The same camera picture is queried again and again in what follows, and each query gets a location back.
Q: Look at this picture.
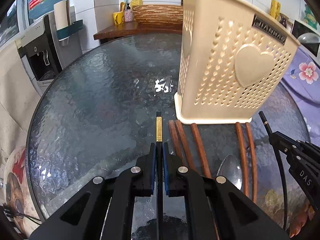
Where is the brown wooden chopstick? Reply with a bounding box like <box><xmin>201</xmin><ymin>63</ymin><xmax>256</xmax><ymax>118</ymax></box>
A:
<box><xmin>235</xmin><ymin>122</ymin><xmax>249</xmax><ymax>197</ymax></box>
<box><xmin>245</xmin><ymin>122</ymin><xmax>258</xmax><ymax>204</ymax></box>
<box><xmin>190</xmin><ymin>123</ymin><xmax>212</xmax><ymax>178</ymax></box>
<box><xmin>175</xmin><ymin>120</ymin><xmax>196</xmax><ymax>171</ymax></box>
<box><xmin>168</xmin><ymin>120</ymin><xmax>183</xmax><ymax>159</ymax></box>

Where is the steel spoon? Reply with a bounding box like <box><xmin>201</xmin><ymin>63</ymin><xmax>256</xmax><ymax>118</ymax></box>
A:
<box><xmin>217</xmin><ymin>154</ymin><xmax>242</xmax><ymax>190</ymax></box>

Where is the person's hand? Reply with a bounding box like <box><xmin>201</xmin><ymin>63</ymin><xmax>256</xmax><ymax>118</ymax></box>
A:
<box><xmin>289</xmin><ymin>200</ymin><xmax>315</xmax><ymax>238</ymax></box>

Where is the purple floral cloth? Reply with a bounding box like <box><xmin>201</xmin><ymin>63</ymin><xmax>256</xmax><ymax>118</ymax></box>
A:
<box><xmin>281</xmin><ymin>46</ymin><xmax>320</xmax><ymax>146</ymax></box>

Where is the round cartoon cushion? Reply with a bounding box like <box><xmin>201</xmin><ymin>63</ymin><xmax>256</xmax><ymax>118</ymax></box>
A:
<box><xmin>4</xmin><ymin>146</ymin><xmax>41</xmax><ymax>237</ymax></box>

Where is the round glass table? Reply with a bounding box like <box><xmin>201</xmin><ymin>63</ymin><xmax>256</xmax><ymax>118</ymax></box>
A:
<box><xmin>27</xmin><ymin>34</ymin><xmax>310</xmax><ymax>239</ymax></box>

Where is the white microwave oven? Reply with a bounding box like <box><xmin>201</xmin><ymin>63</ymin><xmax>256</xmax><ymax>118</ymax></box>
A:
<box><xmin>291</xmin><ymin>20</ymin><xmax>319</xmax><ymax>56</ymax></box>

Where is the beige perforated utensil holder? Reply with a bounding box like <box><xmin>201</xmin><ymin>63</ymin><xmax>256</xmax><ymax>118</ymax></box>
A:
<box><xmin>174</xmin><ymin>0</ymin><xmax>299</xmax><ymax>125</ymax></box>

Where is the green bowl stack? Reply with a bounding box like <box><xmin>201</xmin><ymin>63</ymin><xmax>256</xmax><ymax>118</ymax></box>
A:
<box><xmin>303</xmin><ymin>4</ymin><xmax>318</xmax><ymax>30</ymax></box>

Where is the beige fabric chair cover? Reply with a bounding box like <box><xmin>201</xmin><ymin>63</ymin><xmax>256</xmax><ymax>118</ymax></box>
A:
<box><xmin>0</xmin><ymin>42</ymin><xmax>40</xmax><ymax>155</ymax></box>

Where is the yellow roll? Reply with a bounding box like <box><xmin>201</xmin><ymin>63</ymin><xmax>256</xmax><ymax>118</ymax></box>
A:
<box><xmin>269</xmin><ymin>0</ymin><xmax>281</xmax><ymax>20</ymax></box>

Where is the grey water dispenser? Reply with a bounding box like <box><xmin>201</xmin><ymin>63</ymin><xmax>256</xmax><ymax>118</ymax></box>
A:
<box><xmin>18</xmin><ymin>11</ymin><xmax>82</xmax><ymax>95</ymax></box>

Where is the paper cup stack holder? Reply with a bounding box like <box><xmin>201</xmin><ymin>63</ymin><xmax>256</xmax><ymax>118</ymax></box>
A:
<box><xmin>54</xmin><ymin>0</ymin><xmax>84</xmax><ymax>47</ymax></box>

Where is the yellow mug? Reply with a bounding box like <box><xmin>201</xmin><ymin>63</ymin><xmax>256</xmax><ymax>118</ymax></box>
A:
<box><xmin>113</xmin><ymin>11</ymin><xmax>125</xmax><ymax>25</ymax></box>

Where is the pink pump bottle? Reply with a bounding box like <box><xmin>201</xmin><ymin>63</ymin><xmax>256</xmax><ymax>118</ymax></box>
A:
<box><xmin>124</xmin><ymin>3</ymin><xmax>133</xmax><ymax>22</ymax></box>

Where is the woven brown basin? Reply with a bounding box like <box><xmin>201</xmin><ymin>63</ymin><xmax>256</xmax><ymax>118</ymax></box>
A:
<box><xmin>132</xmin><ymin>4</ymin><xmax>183</xmax><ymax>26</ymax></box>

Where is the yellow soap dispenser bottle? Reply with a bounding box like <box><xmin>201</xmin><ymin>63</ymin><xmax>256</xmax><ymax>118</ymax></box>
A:
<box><xmin>131</xmin><ymin>0</ymin><xmax>143</xmax><ymax>7</ymax></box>

